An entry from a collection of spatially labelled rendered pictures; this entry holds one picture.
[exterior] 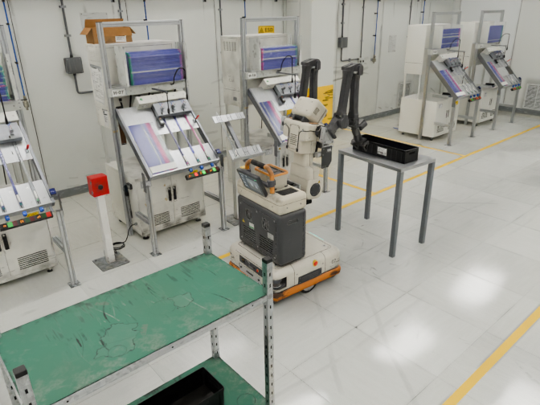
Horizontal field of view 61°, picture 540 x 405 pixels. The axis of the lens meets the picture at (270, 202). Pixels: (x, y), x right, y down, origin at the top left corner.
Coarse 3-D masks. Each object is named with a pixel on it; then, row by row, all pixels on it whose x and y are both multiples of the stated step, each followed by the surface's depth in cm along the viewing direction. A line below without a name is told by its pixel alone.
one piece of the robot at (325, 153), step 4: (320, 144) 333; (324, 144) 340; (328, 144) 339; (320, 148) 334; (324, 148) 330; (328, 148) 333; (316, 152) 331; (320, 152) 332; (324, 152) 332; (328, 152) 333; (316, 156) 332; (320, 156) 332; (324, 156) 333; (328, 156) 336; (324, 160) 334; (328, 160) 337; (324, 164) 336; (328, 164) 338
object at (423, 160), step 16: (368, 160) 384; (384, 160) 380; (432, 160) 380; (368, 176) 444; (400, 176) 360; (432, 176) 388; (368, 192) 449; (400, 192) 367; (336, 208) 432; (368, 208) 456; (336, 224) 437
